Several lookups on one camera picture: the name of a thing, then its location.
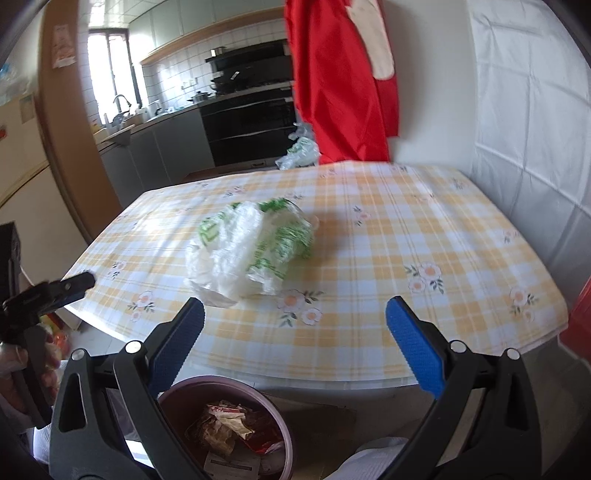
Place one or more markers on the steel kitchen faucet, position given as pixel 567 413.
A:
pixel 121 104

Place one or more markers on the person's left hand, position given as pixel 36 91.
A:
pixel 9 374

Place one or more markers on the red apron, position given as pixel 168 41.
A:
pixel 337 92

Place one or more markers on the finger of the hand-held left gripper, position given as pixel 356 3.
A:
pixel 55 293

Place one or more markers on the white green plastic bag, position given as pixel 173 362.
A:
pixel 235 249
pixel 300 154

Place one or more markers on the person's white trousers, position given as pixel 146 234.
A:
pixel 369 461

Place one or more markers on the black range hood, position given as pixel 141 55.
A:
pixel 251 64

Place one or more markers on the beige refrigerator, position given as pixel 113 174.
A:
pixel 27 175

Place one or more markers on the white wall cloth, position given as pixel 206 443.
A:
pixel 531 138

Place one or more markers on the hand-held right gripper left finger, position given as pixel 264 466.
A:
pixel 178 344

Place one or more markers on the yellow checked tablecloth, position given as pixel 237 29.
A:
pixel 392 221

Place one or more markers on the black oven stove unit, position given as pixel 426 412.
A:
pixel 249 129

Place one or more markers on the grey cabinets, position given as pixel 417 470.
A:
pixel 152 157
pixel 203 23

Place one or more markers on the kitchen window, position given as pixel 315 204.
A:
pixel 111 74

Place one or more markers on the steel pot with lid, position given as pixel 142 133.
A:
pixel 198 98

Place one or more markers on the cartoon paper sticker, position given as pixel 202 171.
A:
pixel 63 46

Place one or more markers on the clear plastic bags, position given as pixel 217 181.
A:
pixel 14 85

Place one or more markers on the grey lower cabinets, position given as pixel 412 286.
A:
pixel 152 157

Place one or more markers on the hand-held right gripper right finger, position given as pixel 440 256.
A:
pixel 415 346

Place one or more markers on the pink plastic bin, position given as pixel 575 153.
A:
pixel 178 415

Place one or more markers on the grey upper cabinets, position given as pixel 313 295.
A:
pixel 203 23

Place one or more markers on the small steel pot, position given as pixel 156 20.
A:
pixel 219 51

